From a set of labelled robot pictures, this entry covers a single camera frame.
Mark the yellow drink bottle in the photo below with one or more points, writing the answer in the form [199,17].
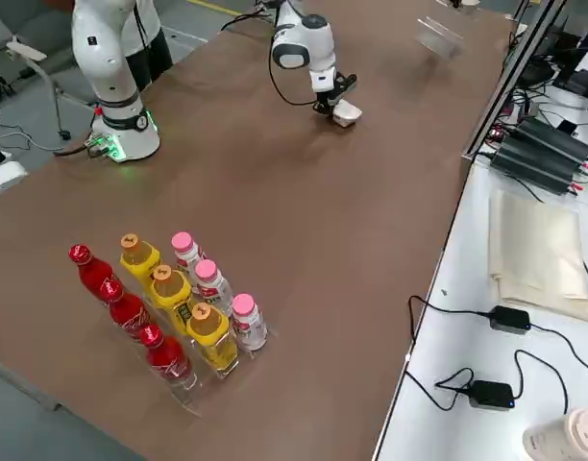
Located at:
[169,290]
[210,336]
[138,259]

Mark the person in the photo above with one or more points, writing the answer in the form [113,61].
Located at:
[152,53]

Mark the aluminium frame post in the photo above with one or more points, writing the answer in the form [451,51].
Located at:
[505,81]

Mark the black power supply unit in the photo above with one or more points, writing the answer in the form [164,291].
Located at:
[558,139]
[534,168]

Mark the white side bench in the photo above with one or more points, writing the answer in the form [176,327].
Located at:
[467,288]

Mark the white bottle pink cap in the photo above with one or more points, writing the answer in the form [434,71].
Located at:
[248,322]
[183,242]
[210,283]

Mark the beige folded cloth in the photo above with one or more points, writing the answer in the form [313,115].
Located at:
[539,249]

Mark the red cola bottle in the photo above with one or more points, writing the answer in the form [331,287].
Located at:
[126,314]
[166,357]
[90,276]

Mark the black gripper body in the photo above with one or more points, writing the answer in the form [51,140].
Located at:
[346,84]

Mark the black power adapter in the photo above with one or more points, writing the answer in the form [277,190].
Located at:
[491,395]
[510,319]

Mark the white control box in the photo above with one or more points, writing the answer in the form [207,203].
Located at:
[3,180]

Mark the clear acrylic bottle shelf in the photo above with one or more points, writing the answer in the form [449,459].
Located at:
[255,343]

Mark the grey office chair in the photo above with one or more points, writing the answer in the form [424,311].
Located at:
[25,50]

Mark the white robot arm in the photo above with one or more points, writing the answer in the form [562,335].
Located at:
[303,43]
[106,72]

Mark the beige lidded paper cup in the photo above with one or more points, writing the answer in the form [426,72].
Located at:
[572,434]

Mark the black monitor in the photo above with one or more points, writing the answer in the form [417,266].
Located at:
[580,77]

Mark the clear plastic stepped holder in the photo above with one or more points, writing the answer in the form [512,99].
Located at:
[440,41]

